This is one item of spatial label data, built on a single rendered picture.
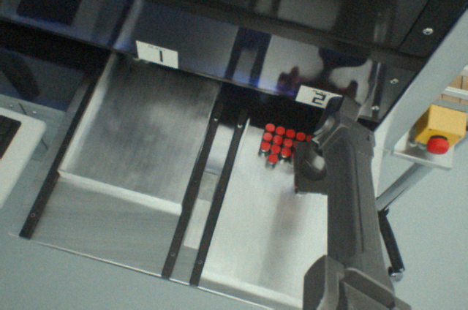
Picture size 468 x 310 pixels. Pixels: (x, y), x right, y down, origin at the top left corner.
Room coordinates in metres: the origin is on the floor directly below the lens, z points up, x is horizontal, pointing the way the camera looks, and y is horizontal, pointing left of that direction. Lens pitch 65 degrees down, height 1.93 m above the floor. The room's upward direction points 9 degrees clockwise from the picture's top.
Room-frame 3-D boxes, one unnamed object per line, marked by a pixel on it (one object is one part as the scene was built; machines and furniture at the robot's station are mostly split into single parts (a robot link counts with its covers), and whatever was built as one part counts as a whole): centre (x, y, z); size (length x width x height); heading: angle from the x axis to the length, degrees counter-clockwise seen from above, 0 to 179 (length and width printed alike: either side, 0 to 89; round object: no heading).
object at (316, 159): (0.41, -0.17, 1.10); 0.07 x 0.06 x 0.07; 163
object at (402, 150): (0.59, -0.44, 0.87); 0.14 x 0.13 x 0.02; 173
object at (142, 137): (0.50, 0.18, 0.90); 0.34 x 0.26 x 0.04; 173
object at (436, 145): (0.50, -0.42, 0.99); 0.04 x 0.04 x 0.04; 83
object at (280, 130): (0.50, -0.17, 0.90); 0.18 x 0.02 x 0.05; 82
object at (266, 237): (0.35, -0.14, 0.90); 0.34 x 0.26 x 0.04; 172
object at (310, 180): (0.40, -0.17, 1.04); 0.10 x 0.07 x 0.07; 7
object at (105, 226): (0.41, 0.02, 0.87); 0.70 x 0.48 x 0.02; 83
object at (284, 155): (0.46, -0.16, 0.90); 0.18 x 0.02 x 0.05; 82
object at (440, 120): (0.55, -0.42, 0.99); 0.08 x 0.07 x 0.07; 173
